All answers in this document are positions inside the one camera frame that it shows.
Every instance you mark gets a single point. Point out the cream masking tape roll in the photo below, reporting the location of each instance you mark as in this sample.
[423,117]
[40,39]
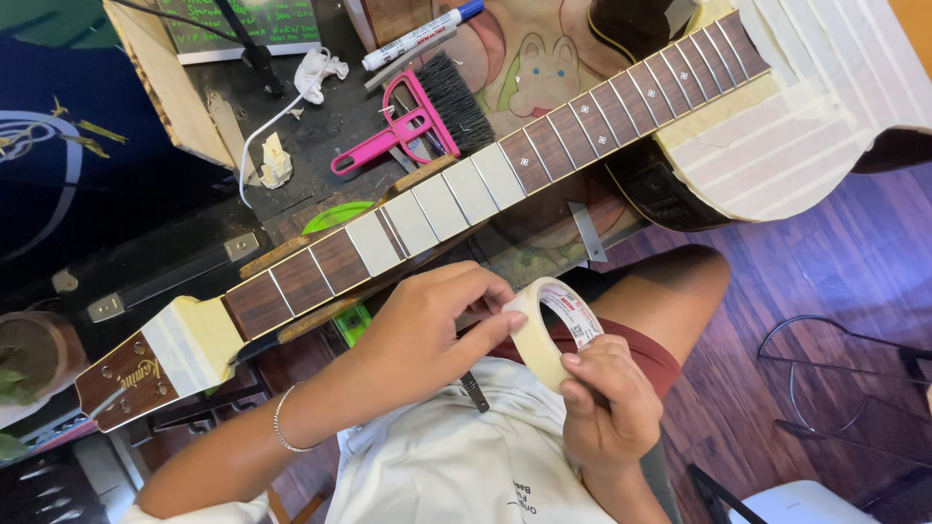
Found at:
[535,342]

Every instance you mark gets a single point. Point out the dark blue printed cloth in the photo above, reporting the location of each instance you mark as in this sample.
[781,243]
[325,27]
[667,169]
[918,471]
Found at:
[87,160]

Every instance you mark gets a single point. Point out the green chalkboard sign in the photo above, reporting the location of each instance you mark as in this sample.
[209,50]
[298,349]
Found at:
[240,25]

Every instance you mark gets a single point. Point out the white stool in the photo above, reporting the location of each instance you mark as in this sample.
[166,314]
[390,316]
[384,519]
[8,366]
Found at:
[801,506]

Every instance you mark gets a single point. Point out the potted plant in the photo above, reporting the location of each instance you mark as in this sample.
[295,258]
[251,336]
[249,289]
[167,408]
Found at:
[33,356]

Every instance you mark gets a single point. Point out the green plastic tool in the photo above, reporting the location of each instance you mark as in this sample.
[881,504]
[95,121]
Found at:
[353,324]

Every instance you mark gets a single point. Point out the crumpled white tissue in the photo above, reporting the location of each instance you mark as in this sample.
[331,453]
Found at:
[318,70]

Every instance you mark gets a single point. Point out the small steel ruler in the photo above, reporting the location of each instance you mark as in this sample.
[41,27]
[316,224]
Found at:
[587,229]

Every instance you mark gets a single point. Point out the crumpled masking tape scrap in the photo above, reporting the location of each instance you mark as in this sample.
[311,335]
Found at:
[276,164]

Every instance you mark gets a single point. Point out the person's bare leg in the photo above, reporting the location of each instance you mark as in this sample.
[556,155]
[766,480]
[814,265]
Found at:
[670,291]

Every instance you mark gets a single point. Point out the white printed t-shirt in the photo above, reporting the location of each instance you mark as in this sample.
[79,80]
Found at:
[451,466]

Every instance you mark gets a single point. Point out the person's left hand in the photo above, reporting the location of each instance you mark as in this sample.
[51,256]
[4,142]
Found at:
[408,342]

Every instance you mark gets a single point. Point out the red shorts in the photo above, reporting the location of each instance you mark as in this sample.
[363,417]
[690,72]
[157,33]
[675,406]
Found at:
[652,360]

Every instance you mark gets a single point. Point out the grey metal file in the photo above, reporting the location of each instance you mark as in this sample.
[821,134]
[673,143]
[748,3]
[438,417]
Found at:
[408,62]

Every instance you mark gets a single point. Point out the black bar with metal ends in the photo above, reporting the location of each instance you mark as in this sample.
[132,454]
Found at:
[167,276]

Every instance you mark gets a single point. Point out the person's right hand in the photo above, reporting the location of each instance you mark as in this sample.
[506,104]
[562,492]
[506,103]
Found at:
[615,415]

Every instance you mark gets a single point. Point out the cartoon rabbit work mat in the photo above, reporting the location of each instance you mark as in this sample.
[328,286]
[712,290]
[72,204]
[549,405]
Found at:
[539,65]

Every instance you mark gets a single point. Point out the green plastic lid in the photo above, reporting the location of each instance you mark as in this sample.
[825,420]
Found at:
[335,217]

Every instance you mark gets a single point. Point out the white marker with blue cap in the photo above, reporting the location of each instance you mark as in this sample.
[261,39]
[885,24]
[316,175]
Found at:
[419,35]

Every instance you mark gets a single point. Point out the wooden box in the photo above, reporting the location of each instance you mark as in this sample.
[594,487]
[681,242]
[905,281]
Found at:
[171,87]

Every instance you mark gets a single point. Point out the acoustic guitar with taped fretboard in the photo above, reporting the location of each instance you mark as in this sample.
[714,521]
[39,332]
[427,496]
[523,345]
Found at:
[582,124]

